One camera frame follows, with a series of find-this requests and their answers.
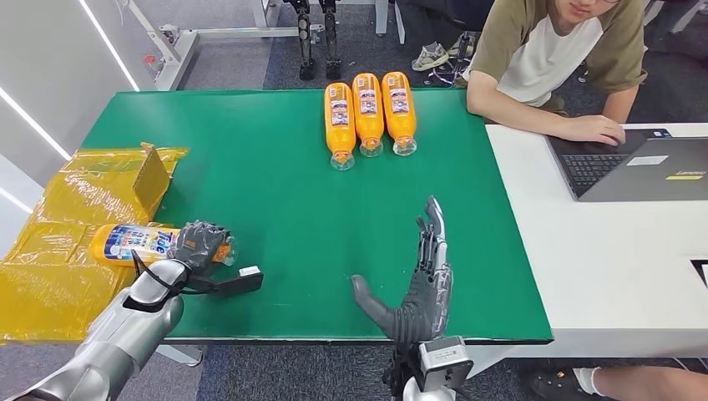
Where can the orange Tide detergent bottle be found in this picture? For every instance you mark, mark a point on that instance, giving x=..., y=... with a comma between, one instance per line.
x=133, y=243

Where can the black robot leg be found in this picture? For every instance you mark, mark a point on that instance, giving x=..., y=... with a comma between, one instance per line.
x=331, y=39
x=306, y=39

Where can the person's leg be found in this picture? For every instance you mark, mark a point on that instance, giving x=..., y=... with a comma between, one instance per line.
x=652, y=384

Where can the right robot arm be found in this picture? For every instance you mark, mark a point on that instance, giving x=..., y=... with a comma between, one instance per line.
x=426, y=394

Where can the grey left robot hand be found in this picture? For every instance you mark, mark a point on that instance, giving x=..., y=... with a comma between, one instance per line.
x=199, y=246

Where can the white table leg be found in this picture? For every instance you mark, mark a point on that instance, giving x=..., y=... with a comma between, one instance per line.
x=180, y=354

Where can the person's right hand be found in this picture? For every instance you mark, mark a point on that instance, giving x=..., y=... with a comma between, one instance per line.
x=594, y=130

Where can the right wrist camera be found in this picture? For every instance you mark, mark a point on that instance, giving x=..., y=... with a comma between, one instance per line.
x=445, y=362

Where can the white metal frame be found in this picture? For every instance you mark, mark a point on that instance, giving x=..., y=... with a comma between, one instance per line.
x=182, y=44

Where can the person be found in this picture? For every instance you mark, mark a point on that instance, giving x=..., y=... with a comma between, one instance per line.
x=547, y=50

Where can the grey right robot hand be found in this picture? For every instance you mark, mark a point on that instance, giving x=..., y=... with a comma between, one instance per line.
x=423, y=301

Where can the grey laptop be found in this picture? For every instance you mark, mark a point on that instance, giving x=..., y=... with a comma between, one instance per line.
x=641, y=177

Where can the person's left forearm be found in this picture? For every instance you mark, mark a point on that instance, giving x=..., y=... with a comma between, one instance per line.
x=622, y=105

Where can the person's right forearm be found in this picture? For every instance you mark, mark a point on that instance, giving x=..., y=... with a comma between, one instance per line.
x=514, y=113

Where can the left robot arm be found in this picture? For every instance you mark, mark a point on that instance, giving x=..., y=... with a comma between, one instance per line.
x=127, y=326

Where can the green table mat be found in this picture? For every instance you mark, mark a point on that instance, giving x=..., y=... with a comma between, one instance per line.
x=276, y=221

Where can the black shoe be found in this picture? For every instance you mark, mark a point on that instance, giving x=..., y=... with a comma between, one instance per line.
x=547, y=382

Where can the beige sneaker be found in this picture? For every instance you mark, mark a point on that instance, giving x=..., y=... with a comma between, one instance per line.
x=430, y=57

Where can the white desk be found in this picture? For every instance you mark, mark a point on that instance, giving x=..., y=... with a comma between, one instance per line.
x=608, y=265

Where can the yellow film-wrapped cardboard box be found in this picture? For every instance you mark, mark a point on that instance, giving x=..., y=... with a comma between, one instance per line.
x=66, y=221

